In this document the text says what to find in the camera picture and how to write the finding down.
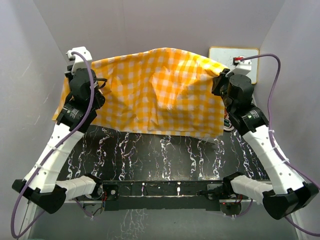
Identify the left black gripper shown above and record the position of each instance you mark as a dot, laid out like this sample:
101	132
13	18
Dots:
69	69

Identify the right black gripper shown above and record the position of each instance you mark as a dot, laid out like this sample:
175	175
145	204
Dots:
218	81

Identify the yellow checkered tablecloth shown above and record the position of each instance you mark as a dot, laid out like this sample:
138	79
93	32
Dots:
163	91

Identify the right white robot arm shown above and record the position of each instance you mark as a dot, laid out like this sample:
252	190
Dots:
287	191

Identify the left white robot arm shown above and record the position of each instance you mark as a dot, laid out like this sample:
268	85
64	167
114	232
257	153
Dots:
41	185

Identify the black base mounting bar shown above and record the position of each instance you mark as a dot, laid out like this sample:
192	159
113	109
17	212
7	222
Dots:
169	195

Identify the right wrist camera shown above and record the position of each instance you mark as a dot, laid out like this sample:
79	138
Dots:
241	66

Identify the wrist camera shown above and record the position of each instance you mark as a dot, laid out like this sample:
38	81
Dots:
241	66
81	58

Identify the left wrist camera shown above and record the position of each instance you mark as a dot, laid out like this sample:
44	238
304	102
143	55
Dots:
81	58

